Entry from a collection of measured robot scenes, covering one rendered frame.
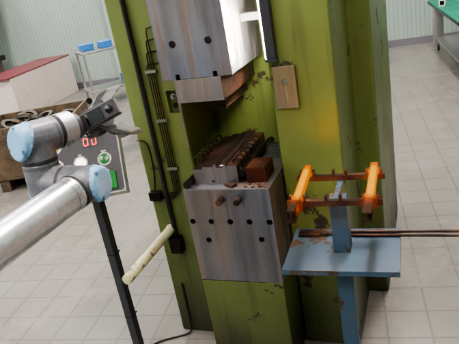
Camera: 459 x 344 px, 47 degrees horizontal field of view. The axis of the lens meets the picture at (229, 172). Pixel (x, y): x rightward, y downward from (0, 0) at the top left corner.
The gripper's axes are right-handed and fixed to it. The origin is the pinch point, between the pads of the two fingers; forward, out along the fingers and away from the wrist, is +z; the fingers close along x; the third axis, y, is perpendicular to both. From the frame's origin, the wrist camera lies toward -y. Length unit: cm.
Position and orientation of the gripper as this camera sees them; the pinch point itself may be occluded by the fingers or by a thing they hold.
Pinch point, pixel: (132, 107)
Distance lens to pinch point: 158.1
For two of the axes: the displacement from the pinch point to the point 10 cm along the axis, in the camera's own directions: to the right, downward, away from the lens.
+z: 6.3, -3.1, 7.1
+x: 4.6, 8.9, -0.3
